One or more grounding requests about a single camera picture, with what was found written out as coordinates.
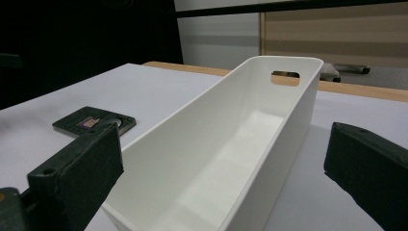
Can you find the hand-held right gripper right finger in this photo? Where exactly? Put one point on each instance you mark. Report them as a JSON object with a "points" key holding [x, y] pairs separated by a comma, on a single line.
{"points": [[372, 166]]}

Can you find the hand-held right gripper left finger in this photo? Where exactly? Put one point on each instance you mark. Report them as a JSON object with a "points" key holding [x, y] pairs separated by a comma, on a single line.
{"points": [[77, 173]]}

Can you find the dark square board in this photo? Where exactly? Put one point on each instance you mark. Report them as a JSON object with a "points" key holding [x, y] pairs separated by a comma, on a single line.
{"points": [[73, 121]]}

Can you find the white plastic storage bin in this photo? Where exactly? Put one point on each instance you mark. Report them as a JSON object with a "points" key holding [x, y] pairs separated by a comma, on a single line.
{"points": [[192, 160]]}

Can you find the office chair base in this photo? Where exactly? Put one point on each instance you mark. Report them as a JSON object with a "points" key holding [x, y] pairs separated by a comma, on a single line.
{"points": [[330, 73]]}

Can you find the black curtain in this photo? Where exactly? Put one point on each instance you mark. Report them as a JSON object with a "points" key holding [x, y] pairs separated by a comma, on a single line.
{"points": [[80, 38]]}

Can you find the wooden desk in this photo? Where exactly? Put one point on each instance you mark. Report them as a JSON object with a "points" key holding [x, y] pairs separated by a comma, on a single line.
{"points": [[336, 32]]}

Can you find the white cabinet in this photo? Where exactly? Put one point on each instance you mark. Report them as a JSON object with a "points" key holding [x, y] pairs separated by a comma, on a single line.
{"points": [[218, 41]]}

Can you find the black horizontal frame bar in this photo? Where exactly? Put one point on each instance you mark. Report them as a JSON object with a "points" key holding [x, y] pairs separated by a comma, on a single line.
{"points": [[224, 12]]}

